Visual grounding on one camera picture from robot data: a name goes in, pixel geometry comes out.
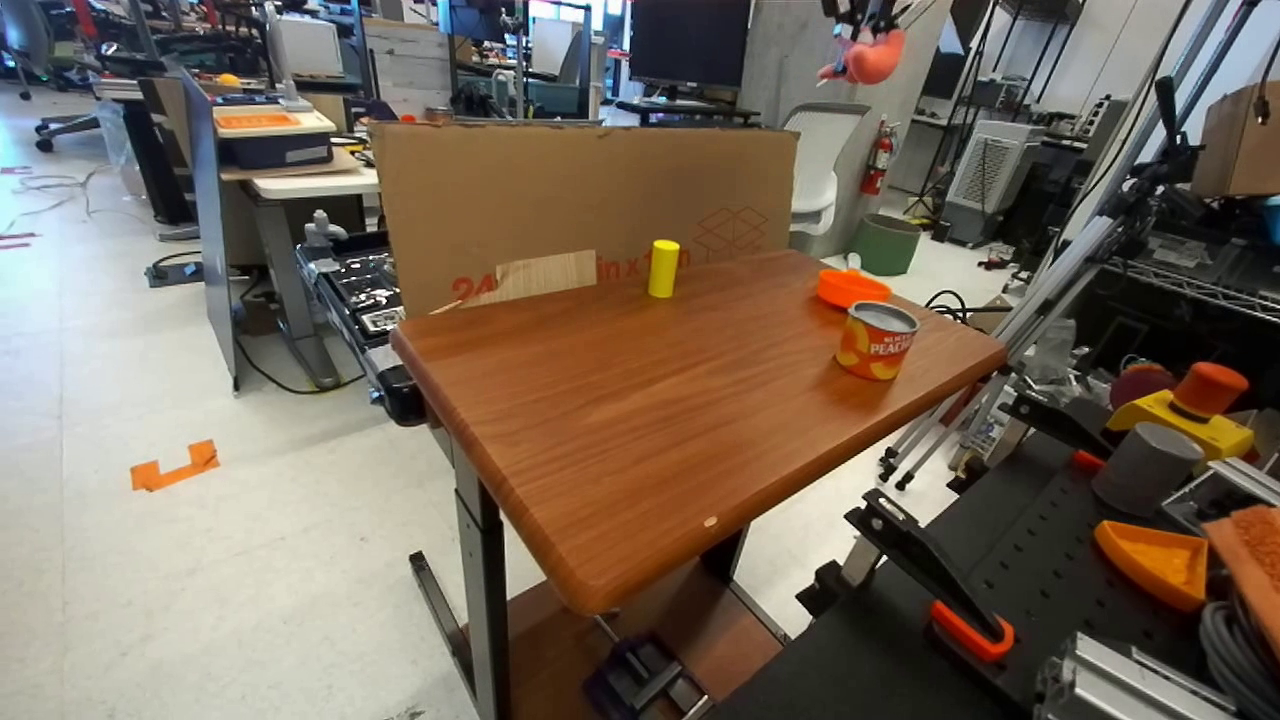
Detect pink plush toy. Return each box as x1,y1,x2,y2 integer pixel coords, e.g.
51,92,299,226
820,26,903,85

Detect red fire extinguisher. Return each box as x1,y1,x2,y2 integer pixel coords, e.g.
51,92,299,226
862,120,898,194

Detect black computer monitor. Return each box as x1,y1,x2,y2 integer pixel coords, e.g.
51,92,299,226
629,0,754,85

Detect green trash bin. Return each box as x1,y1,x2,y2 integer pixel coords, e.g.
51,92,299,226
852,214,919,274

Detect orange plastic bowl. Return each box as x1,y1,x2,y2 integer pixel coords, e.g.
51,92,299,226
815,268,893,309

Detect yellow cylinder block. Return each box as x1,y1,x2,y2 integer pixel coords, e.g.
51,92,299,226
647,240,683,298

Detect silver tripod legs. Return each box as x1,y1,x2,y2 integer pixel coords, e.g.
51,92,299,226
882,0,1266,491

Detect brown cardboard box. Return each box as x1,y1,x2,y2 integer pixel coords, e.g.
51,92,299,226
1191,81,1280,200

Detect brown cardboard panel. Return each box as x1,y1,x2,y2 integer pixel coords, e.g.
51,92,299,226
372,120,797,317

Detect yellow base orange knob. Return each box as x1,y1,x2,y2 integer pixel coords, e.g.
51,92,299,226
1105,359,1258,454

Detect grey cylinder cup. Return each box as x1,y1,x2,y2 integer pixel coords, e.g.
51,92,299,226
1094,418,1205,516

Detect grey desk with boxes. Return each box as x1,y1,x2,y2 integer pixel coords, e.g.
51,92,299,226
181,75,379,391

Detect orange wedge block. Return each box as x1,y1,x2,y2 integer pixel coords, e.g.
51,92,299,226
1094,521,1208,611

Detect orange floor tape marker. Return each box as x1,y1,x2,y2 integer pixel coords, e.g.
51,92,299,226
130,440,220,491

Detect orange handled black clamp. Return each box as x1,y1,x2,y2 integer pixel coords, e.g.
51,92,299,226
841,486,1016,667

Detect black table leg frame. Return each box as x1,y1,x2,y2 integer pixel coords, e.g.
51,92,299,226
408,433,512,720

